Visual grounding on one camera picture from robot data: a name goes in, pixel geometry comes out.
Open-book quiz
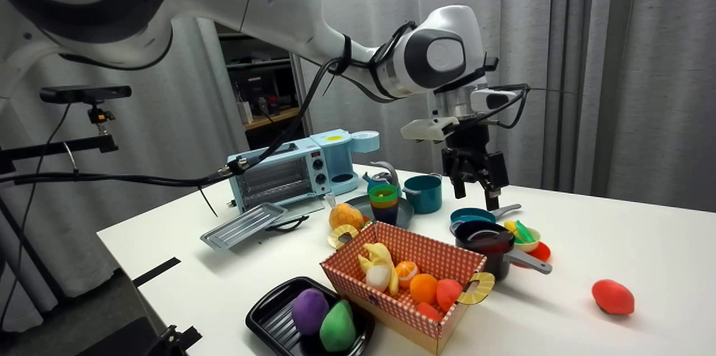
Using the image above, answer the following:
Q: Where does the white toy egg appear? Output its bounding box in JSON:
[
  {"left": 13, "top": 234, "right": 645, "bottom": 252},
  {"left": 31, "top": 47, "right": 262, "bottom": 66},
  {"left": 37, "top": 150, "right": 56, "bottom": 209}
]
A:
[{"left": 366, "top": 264, "right": 392, "bottom": 292}]

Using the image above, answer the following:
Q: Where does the green toy pear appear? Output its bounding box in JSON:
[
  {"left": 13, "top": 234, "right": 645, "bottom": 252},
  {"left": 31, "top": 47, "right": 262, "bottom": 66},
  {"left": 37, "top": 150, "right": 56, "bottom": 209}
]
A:
[{"left": 319, "top": 299, "right": 357, "bottom": 353}]

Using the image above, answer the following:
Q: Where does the teal toy pot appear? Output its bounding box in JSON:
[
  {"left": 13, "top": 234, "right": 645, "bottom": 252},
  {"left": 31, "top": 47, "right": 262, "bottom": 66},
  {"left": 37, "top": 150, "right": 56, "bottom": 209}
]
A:
[{"left": 402, "top": 174, "right": 443, "bottom": 215}]

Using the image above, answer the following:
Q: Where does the blue toy toaster oven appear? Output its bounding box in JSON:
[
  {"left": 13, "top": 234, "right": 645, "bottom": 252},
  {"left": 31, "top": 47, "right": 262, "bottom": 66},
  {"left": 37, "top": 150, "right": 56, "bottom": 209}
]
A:
[{"left": 227, "top": 129, "right": 381, "bottom": 232}]

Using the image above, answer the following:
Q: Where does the camera on mount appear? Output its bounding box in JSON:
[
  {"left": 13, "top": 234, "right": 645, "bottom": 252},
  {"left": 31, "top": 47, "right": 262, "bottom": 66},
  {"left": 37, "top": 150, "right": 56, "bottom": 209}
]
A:
[{"left": 0, "top": 85, "right": 133, "bottom": 175}]

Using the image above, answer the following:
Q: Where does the red toy mango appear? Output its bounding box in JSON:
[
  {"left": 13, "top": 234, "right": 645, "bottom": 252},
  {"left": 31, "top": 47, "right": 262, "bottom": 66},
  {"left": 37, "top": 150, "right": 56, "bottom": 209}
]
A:
[{"left": 591, "top": 279, "right": 636, "bottom": 316}]

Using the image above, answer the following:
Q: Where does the red checkered cardboard box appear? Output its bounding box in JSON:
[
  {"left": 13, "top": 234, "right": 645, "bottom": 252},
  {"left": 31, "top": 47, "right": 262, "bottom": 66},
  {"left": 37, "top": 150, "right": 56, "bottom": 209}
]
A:
[{"left": 319, "top": 221, "right": 488, "bottom": 356}]

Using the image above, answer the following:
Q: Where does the thin black cable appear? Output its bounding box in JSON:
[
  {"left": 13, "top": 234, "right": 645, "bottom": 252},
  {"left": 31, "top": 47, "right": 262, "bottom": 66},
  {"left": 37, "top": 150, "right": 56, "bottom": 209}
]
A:
[{"left": 0, "top": 103, "right": 73, "bottom": 335}]

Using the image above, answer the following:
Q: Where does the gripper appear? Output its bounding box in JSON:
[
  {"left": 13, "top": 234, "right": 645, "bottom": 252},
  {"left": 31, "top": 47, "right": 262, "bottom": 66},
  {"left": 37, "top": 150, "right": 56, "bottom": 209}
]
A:
[{"left": 441, "top": 121, "right": 510, "bottom": 212}]

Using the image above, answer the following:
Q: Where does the grey toy plate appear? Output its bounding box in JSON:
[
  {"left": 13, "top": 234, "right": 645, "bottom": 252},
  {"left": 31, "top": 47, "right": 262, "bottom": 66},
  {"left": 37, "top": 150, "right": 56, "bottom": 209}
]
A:
[{"left": 343, "top": 194, "right": 415, "bottom": 230}]

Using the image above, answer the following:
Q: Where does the black plastic tray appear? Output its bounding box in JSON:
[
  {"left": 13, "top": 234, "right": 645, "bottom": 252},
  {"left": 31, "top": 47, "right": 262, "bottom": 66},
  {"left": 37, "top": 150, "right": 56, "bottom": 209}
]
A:
[{"left": 246, "top": 276, "right": 376, "bottom": 356}]

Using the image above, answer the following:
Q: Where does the small cream toy bowl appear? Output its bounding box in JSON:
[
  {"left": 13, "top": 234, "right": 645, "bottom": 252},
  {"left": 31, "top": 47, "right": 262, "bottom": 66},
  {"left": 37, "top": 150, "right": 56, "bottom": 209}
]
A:
[{"left": 503, "top": 226, "right": 542, "bottom": 254}]

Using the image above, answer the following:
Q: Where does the blue toy frying pan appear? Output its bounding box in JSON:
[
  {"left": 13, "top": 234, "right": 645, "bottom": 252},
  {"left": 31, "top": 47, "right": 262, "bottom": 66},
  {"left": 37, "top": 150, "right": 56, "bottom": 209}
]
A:
[{"left": 450, "top": 203, "right": 522, "bottom": 235}]

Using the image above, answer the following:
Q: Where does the shelf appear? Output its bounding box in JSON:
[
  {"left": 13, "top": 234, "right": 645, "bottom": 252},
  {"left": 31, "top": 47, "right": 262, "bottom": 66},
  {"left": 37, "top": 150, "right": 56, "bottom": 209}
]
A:
[{"left": 215, "top": 20, "right": 314, "bottom": 151}]

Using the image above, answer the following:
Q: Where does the small black toy pot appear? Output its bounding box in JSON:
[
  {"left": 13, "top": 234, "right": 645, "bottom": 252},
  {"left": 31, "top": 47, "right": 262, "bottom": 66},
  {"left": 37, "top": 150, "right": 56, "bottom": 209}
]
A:
[{"left": 454, "top": 221, "right": 553, "bottom": 282}]

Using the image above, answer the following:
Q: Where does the small red toy fruit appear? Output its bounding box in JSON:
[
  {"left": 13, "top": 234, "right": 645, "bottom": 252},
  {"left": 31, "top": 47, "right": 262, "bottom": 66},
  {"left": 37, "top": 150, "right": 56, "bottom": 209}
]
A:
[{"left": 416, "top": 302, "right": 443, "bottom": 322}]

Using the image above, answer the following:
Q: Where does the toy pineapple slice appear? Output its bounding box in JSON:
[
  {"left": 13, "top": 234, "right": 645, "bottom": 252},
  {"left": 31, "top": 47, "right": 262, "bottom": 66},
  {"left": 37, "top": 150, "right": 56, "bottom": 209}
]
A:
[
  {"left": 457, "top": 271, "right": 496, "bottom": 306},
  {"left": 327, "top": 224, "right": 360, "bottom": 250}
]

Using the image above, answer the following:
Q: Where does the teal toy kettle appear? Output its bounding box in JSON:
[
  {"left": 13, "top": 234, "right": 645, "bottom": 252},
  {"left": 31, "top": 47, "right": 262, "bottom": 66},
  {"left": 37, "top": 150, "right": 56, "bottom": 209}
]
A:
[{"left": 362, "top": 161, "right": 402, "bottom": 193}]

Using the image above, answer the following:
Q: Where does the toy orange half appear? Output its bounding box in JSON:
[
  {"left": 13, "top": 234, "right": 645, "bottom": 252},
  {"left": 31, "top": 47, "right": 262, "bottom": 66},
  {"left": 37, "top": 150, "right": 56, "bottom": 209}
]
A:
[{"left": 395, "top": 260, "right": 420, "bottom": 289}]

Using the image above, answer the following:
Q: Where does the toy banana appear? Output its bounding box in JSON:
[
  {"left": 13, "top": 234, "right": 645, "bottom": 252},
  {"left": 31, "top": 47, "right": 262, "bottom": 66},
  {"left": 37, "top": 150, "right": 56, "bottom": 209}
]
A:
[{"left": 357, "top": 242, "right": 400, "bottom": 297}]

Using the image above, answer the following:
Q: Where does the red toy plate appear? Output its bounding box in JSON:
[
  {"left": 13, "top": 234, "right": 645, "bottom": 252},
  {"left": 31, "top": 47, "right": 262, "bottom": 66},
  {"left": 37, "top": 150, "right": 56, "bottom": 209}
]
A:
[{"left": 511, "top": 241, "right": 552, "bottom": 269}]

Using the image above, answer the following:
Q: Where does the purple toy fruit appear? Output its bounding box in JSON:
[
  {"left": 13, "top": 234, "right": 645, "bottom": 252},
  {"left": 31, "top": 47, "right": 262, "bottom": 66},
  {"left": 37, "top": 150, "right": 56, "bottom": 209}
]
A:
[{"left": 291, "top": 288, "right": 330, "bottom": 336}]

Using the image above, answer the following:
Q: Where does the grey oven tray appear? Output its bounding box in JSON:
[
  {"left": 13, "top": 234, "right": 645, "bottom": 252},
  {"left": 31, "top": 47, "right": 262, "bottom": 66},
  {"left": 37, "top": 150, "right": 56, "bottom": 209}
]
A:
[{"left": 200, "top": 202, "right": 288, "bottom": 251}]

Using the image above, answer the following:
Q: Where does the clear toaster oven door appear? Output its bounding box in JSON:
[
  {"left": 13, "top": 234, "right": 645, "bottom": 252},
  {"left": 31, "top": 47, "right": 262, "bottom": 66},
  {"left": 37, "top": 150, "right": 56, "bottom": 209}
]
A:
[{"left": 263, "top": 197, "right": 327, "bottom": 233}]

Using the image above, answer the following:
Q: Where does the stack of toy cups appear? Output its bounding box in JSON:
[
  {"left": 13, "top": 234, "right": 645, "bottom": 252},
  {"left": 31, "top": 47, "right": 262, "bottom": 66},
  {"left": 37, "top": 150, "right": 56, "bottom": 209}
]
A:
[{"left": 368, "top": 184, "right": 399, "bottom": 227}]

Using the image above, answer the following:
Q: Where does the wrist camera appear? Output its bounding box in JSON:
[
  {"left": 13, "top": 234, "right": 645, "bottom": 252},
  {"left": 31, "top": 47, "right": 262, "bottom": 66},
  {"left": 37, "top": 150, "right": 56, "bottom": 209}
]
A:
[{"left": 401, "top": 116, "right": 460, "bottom": 142}]

